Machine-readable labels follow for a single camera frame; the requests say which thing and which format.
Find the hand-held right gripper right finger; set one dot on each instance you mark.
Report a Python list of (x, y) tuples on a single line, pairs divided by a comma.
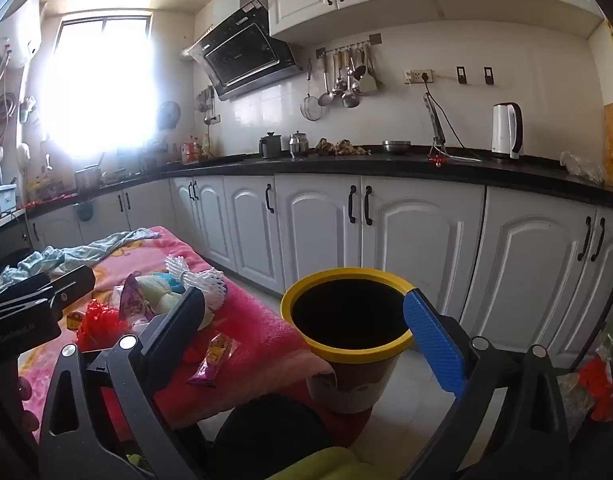
[(431, 340)]

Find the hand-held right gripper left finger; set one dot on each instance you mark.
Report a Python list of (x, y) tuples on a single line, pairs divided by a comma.
[(181, 320)]

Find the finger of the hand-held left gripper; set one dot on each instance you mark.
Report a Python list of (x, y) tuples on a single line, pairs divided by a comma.
[(21, 291), (76, 282)]

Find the green and blue soft waste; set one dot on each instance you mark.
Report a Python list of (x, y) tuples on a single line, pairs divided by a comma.
[(159, 302)]

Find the blue foam sleeve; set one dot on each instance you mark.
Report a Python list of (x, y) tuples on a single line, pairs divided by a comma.
[(174, 284)]

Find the white foam fruit net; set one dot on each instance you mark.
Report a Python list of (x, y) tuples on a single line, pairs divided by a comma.
[(209, 287)]

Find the pink and yellow candy wrapper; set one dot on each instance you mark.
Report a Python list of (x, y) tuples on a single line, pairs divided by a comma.
[(214, 357)]

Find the purple snack wrapper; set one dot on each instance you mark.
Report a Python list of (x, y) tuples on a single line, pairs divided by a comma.
[(134, 300)]

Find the yellow-rimmed waste bin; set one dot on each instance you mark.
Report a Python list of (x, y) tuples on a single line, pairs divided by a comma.
[(346, 357)]

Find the person's left hand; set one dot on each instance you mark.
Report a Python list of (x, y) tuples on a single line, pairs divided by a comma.
[(29, 405)]

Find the light blue cloth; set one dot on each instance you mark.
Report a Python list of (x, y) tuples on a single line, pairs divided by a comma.
[(41, 260)]

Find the blue hanging container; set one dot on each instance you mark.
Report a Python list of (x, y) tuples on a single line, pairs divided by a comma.
[(85, 211)]

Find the pink printed blanket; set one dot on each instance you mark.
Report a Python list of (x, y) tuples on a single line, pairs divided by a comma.
[(256, 320)]

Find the white base cabinets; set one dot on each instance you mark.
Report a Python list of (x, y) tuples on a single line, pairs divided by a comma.
[(421, 240)]

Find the steel cooking pot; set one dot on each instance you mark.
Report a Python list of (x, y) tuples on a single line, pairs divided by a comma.
[(88, 179)]

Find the dark round object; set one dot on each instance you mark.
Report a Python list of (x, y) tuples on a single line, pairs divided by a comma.
[(271, 435)]

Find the clear crumpled plastic bag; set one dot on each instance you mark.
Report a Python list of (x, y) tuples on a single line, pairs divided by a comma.
[(571, 400)]

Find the group of condiment bottles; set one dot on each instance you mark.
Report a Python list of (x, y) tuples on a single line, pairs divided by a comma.
[(192, 150)]

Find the yellow-green cloth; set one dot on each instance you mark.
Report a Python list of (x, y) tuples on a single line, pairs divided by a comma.
[(316, 467)]

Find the red plastic bag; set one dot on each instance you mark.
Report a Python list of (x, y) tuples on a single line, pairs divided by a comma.
[(598, 385)]

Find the red knot ornament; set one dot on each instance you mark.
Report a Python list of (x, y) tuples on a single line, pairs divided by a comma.
[(438, 161)]

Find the black kitchen countertop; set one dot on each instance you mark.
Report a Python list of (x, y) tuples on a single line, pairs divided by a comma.
[(511, 166)]

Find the metal bowl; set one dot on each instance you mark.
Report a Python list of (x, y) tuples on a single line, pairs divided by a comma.
[(396, 147)]

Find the kitchen window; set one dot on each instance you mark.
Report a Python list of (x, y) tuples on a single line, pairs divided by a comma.
[(101, 85)]

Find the metal teapot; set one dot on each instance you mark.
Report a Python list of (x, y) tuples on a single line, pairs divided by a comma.
[(298, 146)]

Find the pile of dried roots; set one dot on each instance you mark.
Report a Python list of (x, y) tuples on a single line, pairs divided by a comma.
[(344, 147)]

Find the white electric kettle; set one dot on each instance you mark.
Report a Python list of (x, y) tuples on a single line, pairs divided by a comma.
[(503, 130)]

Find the white water heater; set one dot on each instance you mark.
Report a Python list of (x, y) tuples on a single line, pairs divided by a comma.
[(16, 35)]

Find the black range hood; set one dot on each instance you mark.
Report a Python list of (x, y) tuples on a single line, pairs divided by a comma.
[(241, 55)]

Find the row of hanging metal utensils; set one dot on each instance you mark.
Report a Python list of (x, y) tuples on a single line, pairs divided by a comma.
[(349, 75)]

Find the white wall power outlet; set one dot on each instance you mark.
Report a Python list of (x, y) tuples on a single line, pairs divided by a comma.
[(417, 76)]

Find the black wall hook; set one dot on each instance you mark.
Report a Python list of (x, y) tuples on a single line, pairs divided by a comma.
[(461, 75), (489, 75)]

